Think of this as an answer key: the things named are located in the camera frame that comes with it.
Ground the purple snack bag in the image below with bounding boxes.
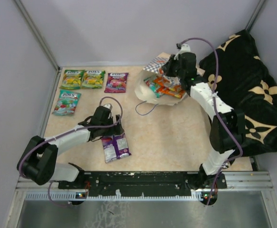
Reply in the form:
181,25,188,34
101,133,132,163
104,73,129,94

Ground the teal snack bag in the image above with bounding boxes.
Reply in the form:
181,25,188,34
144,76,161,98
52,89,82,116

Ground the green candy bag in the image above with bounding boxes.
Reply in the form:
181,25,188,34
60,69,84,90
81,70,106,89

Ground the blue checkered paper bag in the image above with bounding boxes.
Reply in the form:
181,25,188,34
135,52,205,116

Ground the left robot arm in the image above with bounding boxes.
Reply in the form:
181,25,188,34
17,104,123,189

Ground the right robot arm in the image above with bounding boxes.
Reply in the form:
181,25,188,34
160,52,245,190

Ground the fruits candy bag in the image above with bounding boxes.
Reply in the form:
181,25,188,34
155,76,186,99

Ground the black floral blanket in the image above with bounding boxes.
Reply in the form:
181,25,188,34
199,30,277,157

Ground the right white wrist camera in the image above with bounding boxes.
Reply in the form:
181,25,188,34
174,43,191,60

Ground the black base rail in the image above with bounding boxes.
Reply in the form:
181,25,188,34
58,171,227,197

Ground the aluminium frame rail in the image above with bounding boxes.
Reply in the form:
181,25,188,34
15,172,274,190

